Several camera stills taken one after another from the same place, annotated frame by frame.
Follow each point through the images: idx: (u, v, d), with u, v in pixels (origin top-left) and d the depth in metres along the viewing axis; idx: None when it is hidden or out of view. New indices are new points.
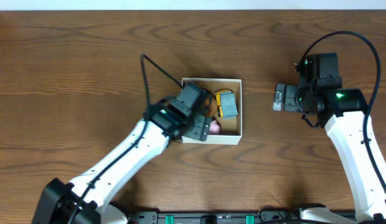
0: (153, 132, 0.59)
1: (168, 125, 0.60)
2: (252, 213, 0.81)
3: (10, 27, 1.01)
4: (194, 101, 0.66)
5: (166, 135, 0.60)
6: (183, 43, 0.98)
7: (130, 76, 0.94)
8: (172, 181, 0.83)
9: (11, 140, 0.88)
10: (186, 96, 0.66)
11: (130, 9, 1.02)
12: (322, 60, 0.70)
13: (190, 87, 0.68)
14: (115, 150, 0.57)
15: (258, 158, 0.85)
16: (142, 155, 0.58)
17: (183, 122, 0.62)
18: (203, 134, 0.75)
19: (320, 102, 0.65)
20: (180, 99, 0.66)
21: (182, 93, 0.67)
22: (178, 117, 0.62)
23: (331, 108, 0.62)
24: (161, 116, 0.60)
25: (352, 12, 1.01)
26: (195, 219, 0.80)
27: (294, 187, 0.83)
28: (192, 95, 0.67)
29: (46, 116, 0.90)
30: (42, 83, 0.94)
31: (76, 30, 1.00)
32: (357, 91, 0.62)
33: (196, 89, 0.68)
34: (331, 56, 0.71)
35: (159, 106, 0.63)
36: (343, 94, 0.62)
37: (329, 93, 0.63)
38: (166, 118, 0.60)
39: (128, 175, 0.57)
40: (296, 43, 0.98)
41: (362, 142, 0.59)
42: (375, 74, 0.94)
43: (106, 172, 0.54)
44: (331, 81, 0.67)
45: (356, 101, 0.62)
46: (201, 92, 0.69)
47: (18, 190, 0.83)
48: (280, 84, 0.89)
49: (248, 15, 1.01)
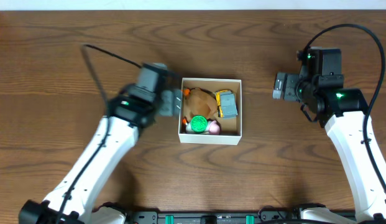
0: (117, 128, 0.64)
1: (132, 116, 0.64)
2: (252, 213, 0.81)
3: (9, 27, 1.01)
4: (154, 82, 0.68)
5: (132, 126, 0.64)
6: (183, 43, 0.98)
7: (130, 76, 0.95)
8: (172, 181, 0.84)
9: (12, 140, 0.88)
10: (145, 80, 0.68)
11: (130, 9, 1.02)
12: (326, 55, 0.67)
13: (147, 68, 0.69)
14: (86, 154, 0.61)
15: (258, 158, 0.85)
16: (112, 152, 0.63)
17: (148, 107, 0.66)
18: (176, 108, 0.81)
19: (320, 102, 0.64)
20: (140, 85, 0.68)
21: (140, 78, 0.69)
22: (141, 105, 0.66)
23: (331, 108, 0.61)
24: (124, 107, 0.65)
25: (353, 12, 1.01)
26: (195, 219, 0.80)
27: (293, 187, 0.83)
28: (151, 78, 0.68)
29: (46, 116, 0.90)
30: (42, 83, 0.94)
31: (76, 30, 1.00)
32: (357, 91, 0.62)
33: (153, 70, 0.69)
34: (335, 51, 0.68)
35: (122, 98, 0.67)
36: (343, 94, 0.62)
37: (329, 93, 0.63)
38: (129, 109, 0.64)
39: (104, 173, 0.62)
40: (296, 43, 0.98)
41: (362, 142, 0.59)
42: (375, 74, 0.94)
43: (81, 178, 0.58)
44: (332, 79, 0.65)
45: (356, 101, 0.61)
46: (158, 70, 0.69)
47: (18, 190, 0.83)
48: (281, 73, 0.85)
49: (248, 15, 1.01)
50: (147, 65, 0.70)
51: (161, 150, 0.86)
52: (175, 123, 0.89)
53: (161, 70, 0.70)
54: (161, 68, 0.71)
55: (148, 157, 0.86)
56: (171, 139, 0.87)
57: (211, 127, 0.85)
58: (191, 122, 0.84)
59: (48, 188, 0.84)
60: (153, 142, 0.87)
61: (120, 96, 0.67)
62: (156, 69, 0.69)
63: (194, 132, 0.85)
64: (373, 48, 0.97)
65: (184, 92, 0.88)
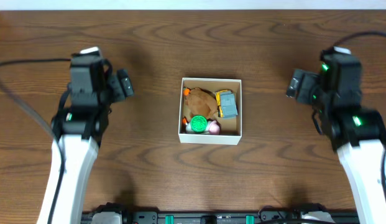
0: (72, 148, 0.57)
1: (83, 129, 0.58)
2: (252, 213, 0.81)
3: (9, 27, 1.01)
4: (91, 80, 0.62)
5: (86, 139, 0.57)
6: (183, 43, 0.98)
7: (130, 75, 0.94)
8: (172, 181, 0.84)
9: (11, 140, 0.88)
10: (79, 84, 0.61)
11: (130, 9, 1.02)
12: (344, 69, 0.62)
13: (76, 66, 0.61)
14: (49, 186, 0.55)
15: (258, 158, 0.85)
16: (76, 175, 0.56)
17: (97, 111, 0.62)
18: (128, 90, 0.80)
19: (335, 126, 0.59)
20: (76, 90, 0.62)
21: (73, 80, 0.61)
22: (87, 112, 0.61)
23: (349, 135, 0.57)
24: (69, 122, 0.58)
25: (353, 12, 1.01)
26: (195, 219, 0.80)
27: (293, 187, 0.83)
28: (84, 79, 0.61)
29: (46, 116, 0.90)
30: (42, 82, 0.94)
31: (76, 30, 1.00)
32: (376, 116, 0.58)
33: (84, 68, 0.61)
34: (354, 65, 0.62)
35: (64, 111, 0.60)
36: (362, 121, 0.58)
37: (347, 119, 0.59)
38: (78, 121, 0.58)
39: (78, 199, 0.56)
40: (296, 43, 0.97)
41: (379, 182, 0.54)
42: (375, 75, 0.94)
43: (55, 214, 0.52)
44: (350, 98, 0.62)
45: (376, 126, 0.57)
46: (89, 65, 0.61)
47: (18, 190, 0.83)
48: (298, 71, 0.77)
49: (248, 15, 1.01)
50: (73, 64, 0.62)
51: (161, 150, 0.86)
52: (175, 123, 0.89)
53: (94, 62, 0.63)
54: (92, 61, 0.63)
55: (148, 156, 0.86)
56: (171, 139, 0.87)
57: (211, 127, 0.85)
58: (191, 122, 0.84)
59: None
60: (153, 142, 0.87)
61: (61, 110, 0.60)
62: (87, 65, 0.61)
63: (194, 132, 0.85)
64: (373, 48, 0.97)
65: (184, 92, 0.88)
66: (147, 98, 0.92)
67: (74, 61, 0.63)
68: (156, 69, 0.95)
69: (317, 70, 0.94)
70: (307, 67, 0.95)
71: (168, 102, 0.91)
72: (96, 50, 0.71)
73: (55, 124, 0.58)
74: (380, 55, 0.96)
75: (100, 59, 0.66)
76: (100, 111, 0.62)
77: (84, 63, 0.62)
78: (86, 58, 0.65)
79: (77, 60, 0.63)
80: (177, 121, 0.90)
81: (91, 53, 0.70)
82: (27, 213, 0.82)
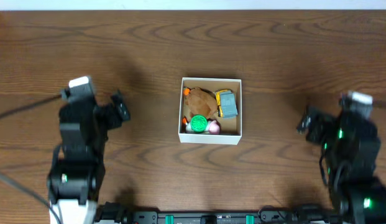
0: (68, 213, 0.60)
1: (79, 189, 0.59)
2: (252, 213, 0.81)
3: (10, 27, 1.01)
4: (82, 137, 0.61)
5: (83, 201, 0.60)
6: (182, 43, 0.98)
7: (130, 76, 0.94)
8: (172, 181, 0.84)
9: (11, 140, 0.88)
10: (72, 140, 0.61)
11: (130, 9, 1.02)
12: (362, 144, 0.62)
13: (67, 126, 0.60)
14: None
15: (258, 158, 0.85)
16: None
17: (91, 166, 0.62)
18: (124, 115, 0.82)
19: (344, 203, 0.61)
20: (70, 145, 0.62)
21: (64, 138, 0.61)
22: (82, 167, 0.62)
23: (355, 216, 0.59)
24: (66, 184, 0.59)
25: (353, 12, 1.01)
26: (195, 219, 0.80)
27: (293, 187, 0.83)
28: (78, 137, 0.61)
29: (46, 116, 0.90)
30: (42, 83, 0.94)
31: (76, 30, 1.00)
32: None
33: (74, 126, 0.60)
34: (372, 139, 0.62)
35: (59, 170, 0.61)
36: (371, 202, 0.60)
37: (357, 196, 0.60)
38: (73, 182, 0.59)
39: None
40: (296, 43, 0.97)
41: None
42: (375, 74, 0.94)
43: None
44: (362, 173, 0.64)
45: (384, 207, 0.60)
46: (80, 123, 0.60)
47: (18, 190, 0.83)
48: (314, 111, 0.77)
49: (248, 15, 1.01)
50: (63, 121, 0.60)
51: (161, 150, 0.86)
52: (175, 123, 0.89)
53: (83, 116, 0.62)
54: (82, 116, 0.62)
55: (148, 156, 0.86)
56: (170, 139, 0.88)
57: (211, 127, 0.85)
58: (191, 122, 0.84)
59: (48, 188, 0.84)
60: (153, 142, 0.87)
61: (56, 169, 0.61)
62: (78, 122, 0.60)
63: (194, 132, 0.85)
64: (373, 48, 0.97)
65: (184, 92, 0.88)
66: (147, 98, 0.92)
67: (64, 117, 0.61)
68: (156, 70, 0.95)
69: (317, 70, 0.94)
70: (307, 66, 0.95)
71: (168, 102, 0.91)
72: (86, 83, 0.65)
73: (51, 185, 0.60)
74: (380, 55, 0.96)
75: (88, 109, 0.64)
76: (96, 165, 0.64)
77: (75, 118, 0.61)
78: (76, 110, 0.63)
79: (66, 114, 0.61)
80: (177, 121, 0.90)
81: (81, 87, 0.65)
82: (27, 212, 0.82)
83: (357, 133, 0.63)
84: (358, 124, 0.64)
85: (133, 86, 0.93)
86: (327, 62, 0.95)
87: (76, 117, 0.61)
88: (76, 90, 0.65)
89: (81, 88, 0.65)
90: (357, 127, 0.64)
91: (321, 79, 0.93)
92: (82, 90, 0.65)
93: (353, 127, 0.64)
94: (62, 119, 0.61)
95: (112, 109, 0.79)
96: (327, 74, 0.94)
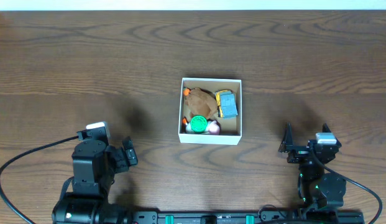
0: None
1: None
2: (252, 213, 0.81)
3: (10, 27, 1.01)
4: (93, 172, 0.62)
5: None
6: (183, 44, 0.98)
7: (130, 76, 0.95)
8: (172, 180, 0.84)
9: (11, 140, 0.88)
10: (81, 174, 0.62)
11: (130, 10, 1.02)
12: (330, 201, 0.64)
13: (81, 159, 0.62)
14: None
15: (258, 158, 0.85)
16: None
17: (96, 200, 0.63)
18: (132, 159, 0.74)
19: None
20: (79, 178, 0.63)
21: (76, 172, 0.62)
22: (87, 202, 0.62)
23: None
24: (71, 219, 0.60)
25: (353, 12, 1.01)
26: (195, 219, 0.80)
27: (294, 187, 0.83)
28: (87, 171, 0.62)
29: (47, 115, 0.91)
30: (42, 83, 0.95)
31: (76, 30, 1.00)
32: None
33: (87, 160, 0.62)
34: (340, 198, 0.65)
35: (65, 205, 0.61)
36: None
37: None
38: (79, 217, 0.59)
39: None
40: (295, 43, 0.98)
41: None
42: (374, 74, 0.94)
43: None
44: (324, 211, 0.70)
45: None
46: (92, 158, 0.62)
47: (19, 190, 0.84)
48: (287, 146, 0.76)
49: (248, 15, 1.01)
50: (77, 154, 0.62)
51: (161, 150, 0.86)
52: (175, 123, 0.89)
53: (96, 151, 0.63)
54: (95, 151, 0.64)
55: (148, 156, 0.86)
56: (171, 139, 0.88)
57: (211, 127, 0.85)
58: (191, 122, 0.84)
59: (48, 188, 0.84)
60: (153, 142, 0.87)
61: (61, 203, 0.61)
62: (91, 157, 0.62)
63: (194, 132, 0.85)
64: (372, 48, 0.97)
65: (184, 92, 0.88)
66: (147, 98, 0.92)
67: (78, 151, 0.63)
68: (156, 70, 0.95)
69: (317, 70, 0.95)
70: (307, 67, 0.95)
71: (168, 103, 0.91)
72: (102, 127, 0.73)
73: (56, 219, 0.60)
74: (380, 55, 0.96)
75: (103, 146, 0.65)
76: (101, 199, 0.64)
77: (86, 154, 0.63)
78: (90, 145, 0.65)
79: (81, 149, 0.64)
80: (177, 121, 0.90)
81: (95, 128, 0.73)
82: (27, 213, 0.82)
83: (330, 191, 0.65)
84: (335, 185, 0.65)
85: (133, 86, 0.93)
86: (327, 62, 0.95)
87: (90, 152, 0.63)
88: (91, 132, 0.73)
89: (94, 130, 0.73)
90: (332, 186, 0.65)
91: (321, 79, 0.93)
92: (96, 131, 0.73)
93: (329, 185, 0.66)
94: (76, 153, 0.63)
95: (121, 154, 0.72)
96: (327, 74, 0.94)
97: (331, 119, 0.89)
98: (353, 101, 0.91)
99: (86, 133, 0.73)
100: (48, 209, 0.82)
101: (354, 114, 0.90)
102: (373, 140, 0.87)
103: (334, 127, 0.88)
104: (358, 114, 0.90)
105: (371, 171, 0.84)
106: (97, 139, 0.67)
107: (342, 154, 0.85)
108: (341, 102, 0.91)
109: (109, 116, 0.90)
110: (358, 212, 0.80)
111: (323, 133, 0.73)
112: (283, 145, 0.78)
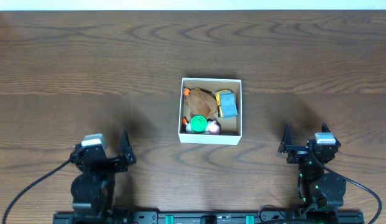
0: None
1: None
2: (252, 213, 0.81)
3: (10, 27, 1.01)
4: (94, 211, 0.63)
5: None
6: (182, 43, 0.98)
7: (130, 76, 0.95)
8: (172, 181, 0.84)
9: (12, 140, 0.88)
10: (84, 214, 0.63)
11: (131, 10, 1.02)
12: (330, 201, 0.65)
13: (79, 204, 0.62)
14: None
15: (258, 158, 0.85)
16: None
17: None
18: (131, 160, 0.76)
19: None
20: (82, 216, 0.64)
21: (78, 213, 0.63)
22: None
23: None
24: None
25: (352, 13, 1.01)
26: (195, 219, 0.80)
27: (294, 187, 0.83)
28: (88, 212, 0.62)
29: (47, 115, 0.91)
30: (42, 82, 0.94)
31: (76, 30, 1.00)
32: None
33: (86, 203, 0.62)
34: (340, 198, 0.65)
35: None
36: None
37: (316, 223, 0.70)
38: None
39: None
40: (295, 43, 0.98)
41: None
42: (375, 75, 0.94)
43: None
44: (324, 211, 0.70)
45: None
46: (91, 201, 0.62)
47: (18, 190, 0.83)
48: (287, 145, 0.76)
49: (248, 15, 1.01)
50: (74, 198, 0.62)
51: (161, 150, 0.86)
52: (175, 123, 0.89)
53: (93, 191, 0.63)
54: (92, 191, 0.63)
55: (148, 156, 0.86)
56: (171, 139, 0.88)
57: (211, 127, 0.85)
58: (191, 122, 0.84)
59: (48, 188, 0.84)
60: (153, 142, 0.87)
61: None
62: (89, 200, 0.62)
63: (194, 132, 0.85)
64: (372, 48, 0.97)
65: (184, 92, 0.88)
66: (147, 99, 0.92)
67: (76, 195, 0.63)
68: (156, 69, 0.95)
69: (317, 70, 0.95)
70: (307, 67, 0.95)
71: (168, 103, 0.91)
72: (99, 144, 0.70)
73: None
74: (380, 55, 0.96)
75: (97, 183, 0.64)
76: None
77: (84, 196, 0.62)
78: (86, 185, 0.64)
79: (78, 191, 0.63)
80: (177, 121, 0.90)
81: (93, 147, 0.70)
82: (26, 213, 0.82)
83: (331, 191, 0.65)
84: (335, 184, 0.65)
85: (133, 86, 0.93)
86: (327, 62, 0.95)
87: (86, 192, 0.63)
88: (88, 150, 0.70)
89: (92, 149, 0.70)
90: (332, 186, 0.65)
91: (321, 79, 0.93)
92: (93, 150, 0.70)
93: (329, 185, 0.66)
94: (73, 198, 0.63)
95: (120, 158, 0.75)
96: (327, 74, 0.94)
97: (331, 119, 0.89)
98: (353, 101, 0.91)
99: (84, 152, 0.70)
100: (48, 209, 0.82)
101: (354, 114, 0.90)
102: (373, 140, 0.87)
103: (334, 127, 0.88)
104: (358, 114, 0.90)
105: (372, 171, 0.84)
106: (91, 173, 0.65)
107: (342, 154, 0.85)
108: (341, 102, 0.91)
109: (109, 117, 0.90)
110: (358, 212, 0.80)
111: (322, 133, 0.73)
112: (283, 145, 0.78)
